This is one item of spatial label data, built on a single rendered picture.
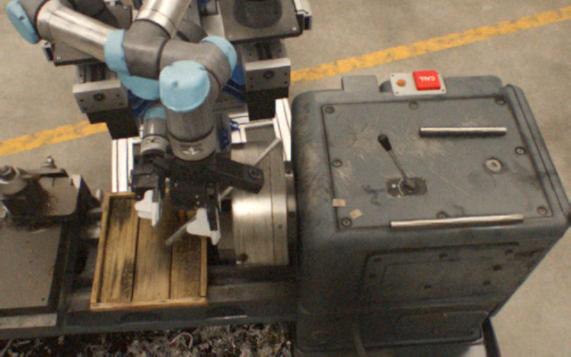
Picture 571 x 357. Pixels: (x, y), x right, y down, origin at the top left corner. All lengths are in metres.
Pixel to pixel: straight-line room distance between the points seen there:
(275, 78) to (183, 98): 0.87
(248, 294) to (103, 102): 0.70
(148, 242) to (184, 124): 0.78
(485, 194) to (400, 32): 2.35
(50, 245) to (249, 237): 0.57
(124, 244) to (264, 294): 0.42
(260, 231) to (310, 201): 0.14
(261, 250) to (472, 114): 0.60
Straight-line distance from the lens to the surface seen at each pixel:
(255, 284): 1.56
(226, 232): 1.36
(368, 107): 1.40
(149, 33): 1.02
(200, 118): 0.89
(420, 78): 1.47
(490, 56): 3.55
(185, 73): 0.88
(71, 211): 1.59
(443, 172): 1.31
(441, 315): 1.67
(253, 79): 1.70
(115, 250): 1.65
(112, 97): 1.72
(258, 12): 1.71
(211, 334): 1.84
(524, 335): 2.61
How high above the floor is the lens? 2.29
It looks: 55 degrees down
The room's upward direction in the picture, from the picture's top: straight up
